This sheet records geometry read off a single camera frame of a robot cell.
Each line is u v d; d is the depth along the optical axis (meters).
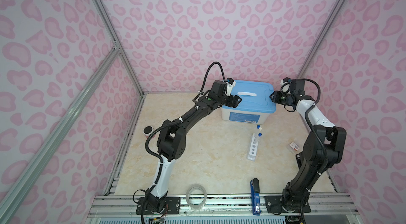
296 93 0.72
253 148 0.87
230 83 0.81
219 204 0.75
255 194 0.73
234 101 0.82
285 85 0.82
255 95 0.95
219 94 0.74
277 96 0.84
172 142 0.55
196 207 0.72
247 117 0.96
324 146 0.49
